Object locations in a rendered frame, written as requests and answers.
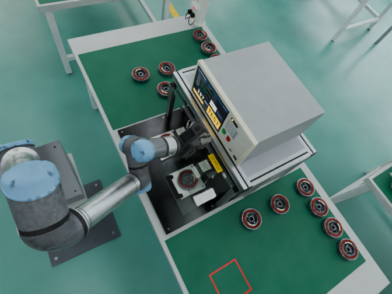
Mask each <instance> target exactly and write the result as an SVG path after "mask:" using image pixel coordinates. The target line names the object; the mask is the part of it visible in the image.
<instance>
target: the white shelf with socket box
mask: <svg viewBox="0 0 392 294"><path fill-rule="evenodd" d="M197 1H198V2H197ZM209 1H210V0H191V7H190V9H188V12H187V14H190V16H189V17H187V18H186V16H187V14H186V16H185V19H188V18H189V19H190V17H191V18H193V20H192V24H194V25H196V26H198V27H202V26H204V25H205V17H206V14H207V10H208V5H209ZM189 19H188V24H189ZM192 24H189V25H192Z"/></svg>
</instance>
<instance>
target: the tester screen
mask: <svg viewBox="0 0 392 294"><path fill-rule="evenodd" d="M193 88H194V89H195V90H196V91H197V90H198V89H199V90H200V92H201V93H202V95H203V96H204V101H203V100H202V98H201V96H200V95H199V93H198V92H197V93H198V95H199V96H200V98H201V100H202V101H203V103H204V104H205V106H206V108H205V107H204V106H203V105H202V106H203V108H204V109H205V111H206V113H207V108H208V106H210V108H211V109H212V111H213V113H214V114H215V115H216V113H215V112H214V110H213V108H212V107H211V105H210V102H211V100H212V102H213V103H214V105H215V106H216V108H217V109H218V111H219V112H220V114H221V116H222V117H223V119H224V117H225V116H226V114H227V112H228V111H227V110H226V109H225V107H224V105H223V104H222V102H221V101H220V100H219V98H218V96H217V95H216V93H215V92H214V90H213V88H212V87H211V86H210V84H209V82H208V81H207V79H206V78H205V76H204V75H203V73H202V72H201V70H200V69H199V67H198V71H197V75H196V78H195V82H194V86H193ZM192 90H193V89H192ZM193 92H194V90H193ZM194 93H195V92H194ZM195 95H196V93H195ZM196 96H197V95H196ZM197 98H198V96H197ZM198 100H199V98H198ZM199 102H200V103H201V101H200V100H199ZM201 104H202V103H201ZM207 115H208V113H207ZM208 116H209V115H208ZM216 117H217V119H218V120H219V122H220V126H221V123H222V122H221V121H220V119H219V118H218V116H217V115H216ZM210 119H211V118H210ZM211 121H212V120H211ZM222 121H223V120H222ZM212 122H213V121H212ZM213 124H214V123H213ZM220 126H219V127H220ZM215 127H216V126H215ZM217 130H218V129H217Z"/></svg>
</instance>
